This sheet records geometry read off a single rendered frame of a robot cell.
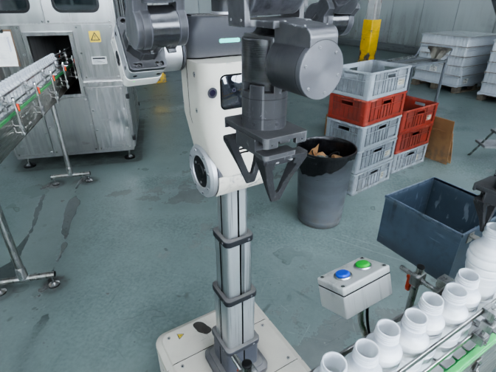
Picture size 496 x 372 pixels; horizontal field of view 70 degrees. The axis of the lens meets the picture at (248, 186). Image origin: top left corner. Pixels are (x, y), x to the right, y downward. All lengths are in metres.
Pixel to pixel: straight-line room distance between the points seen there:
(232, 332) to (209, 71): 0.95
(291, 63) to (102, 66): 3.66
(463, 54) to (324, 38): 7.61
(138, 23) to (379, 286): 0.71
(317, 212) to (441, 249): 1.51
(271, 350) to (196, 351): 0.33
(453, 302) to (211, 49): 0.76
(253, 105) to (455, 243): 1.07
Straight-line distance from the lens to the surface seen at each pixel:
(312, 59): 0.36
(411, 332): 0.69
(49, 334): 2.37
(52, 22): 4.00
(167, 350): 1.76
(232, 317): 1.37
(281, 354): 1.72
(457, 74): 8.02
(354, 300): 0.79
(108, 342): 2.21
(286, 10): 0.44
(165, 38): 0.75
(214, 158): 0.96
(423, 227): 1.43
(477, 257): 0.83
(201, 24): 0.94
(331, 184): 2.67
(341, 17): 0.99
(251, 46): 0.42
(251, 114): 0.44
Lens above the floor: 1.63
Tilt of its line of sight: 28 degrees down
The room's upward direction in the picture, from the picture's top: straight up
